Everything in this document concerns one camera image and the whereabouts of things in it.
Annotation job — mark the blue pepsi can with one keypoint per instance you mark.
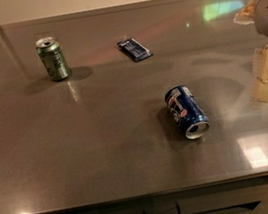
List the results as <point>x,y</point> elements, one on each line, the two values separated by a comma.
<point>187,114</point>

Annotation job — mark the green soda can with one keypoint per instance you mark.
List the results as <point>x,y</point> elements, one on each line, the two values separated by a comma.
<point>52,57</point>

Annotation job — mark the blue snack packet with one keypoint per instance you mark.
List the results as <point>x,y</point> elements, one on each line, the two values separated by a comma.
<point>134,50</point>

